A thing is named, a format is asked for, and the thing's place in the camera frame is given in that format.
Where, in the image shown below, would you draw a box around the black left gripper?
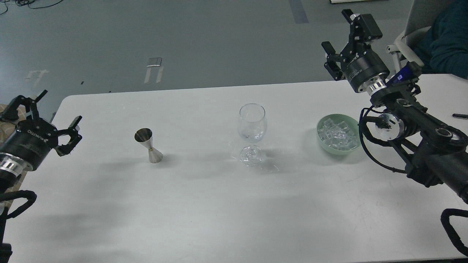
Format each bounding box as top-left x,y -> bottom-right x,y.
0,90 -> 83,171

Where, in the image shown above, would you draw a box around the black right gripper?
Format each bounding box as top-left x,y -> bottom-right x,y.
321,9 -> 390,93

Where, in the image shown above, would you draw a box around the steel cocktail jigger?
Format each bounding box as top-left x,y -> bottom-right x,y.
134,128 -> 163,164

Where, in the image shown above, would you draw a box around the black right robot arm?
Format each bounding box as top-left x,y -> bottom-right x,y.
321,9 -> 468,203

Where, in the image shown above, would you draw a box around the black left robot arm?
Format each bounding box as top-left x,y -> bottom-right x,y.
0,90 -> 82,237

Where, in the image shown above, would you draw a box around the clear ice cubes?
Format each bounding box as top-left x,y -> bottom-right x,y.
317,116 -> 361,152

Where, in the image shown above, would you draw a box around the clear wine glass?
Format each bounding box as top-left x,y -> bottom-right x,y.
237,103 -> 267,166

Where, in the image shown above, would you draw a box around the grey office chair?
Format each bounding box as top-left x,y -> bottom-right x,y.
386,0 -> 453,72

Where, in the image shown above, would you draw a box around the green bowl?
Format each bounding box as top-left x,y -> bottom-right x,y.
316,114 -> 361,155

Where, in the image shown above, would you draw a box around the person in teal sweater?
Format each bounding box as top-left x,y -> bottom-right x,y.
413,0 -> 468,79

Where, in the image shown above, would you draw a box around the black pen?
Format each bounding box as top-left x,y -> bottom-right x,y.
452,113 -> 468,120

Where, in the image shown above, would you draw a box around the black cables on floor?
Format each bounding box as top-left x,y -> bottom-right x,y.
0,0 -> 63,15

